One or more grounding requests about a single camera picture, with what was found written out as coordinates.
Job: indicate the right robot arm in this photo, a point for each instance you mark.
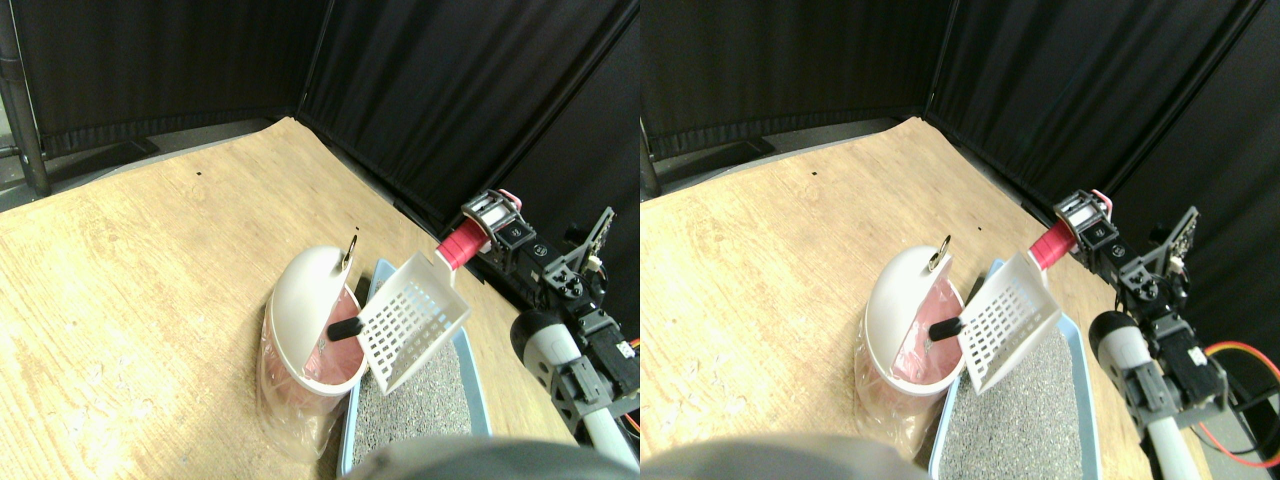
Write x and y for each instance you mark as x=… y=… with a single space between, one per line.
x=1130 y=355
x=555 y=350

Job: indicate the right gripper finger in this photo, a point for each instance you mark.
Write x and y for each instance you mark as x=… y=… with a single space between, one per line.
x=1082 y=210
x=490 y=212

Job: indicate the black bracket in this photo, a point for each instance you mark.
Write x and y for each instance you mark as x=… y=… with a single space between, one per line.
x=1183 y=235
x=597 y=235

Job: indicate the white bin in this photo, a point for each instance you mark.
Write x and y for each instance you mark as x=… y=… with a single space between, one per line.
x=295 y=300
x=895 y=300

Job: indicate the grey metal pole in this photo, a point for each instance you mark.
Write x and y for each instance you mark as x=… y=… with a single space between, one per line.
x=648 y=160
x=25 y=110

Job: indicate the blue litter tray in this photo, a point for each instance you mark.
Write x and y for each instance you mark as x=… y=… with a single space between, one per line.
x=1020 y=420
x=420 y=400

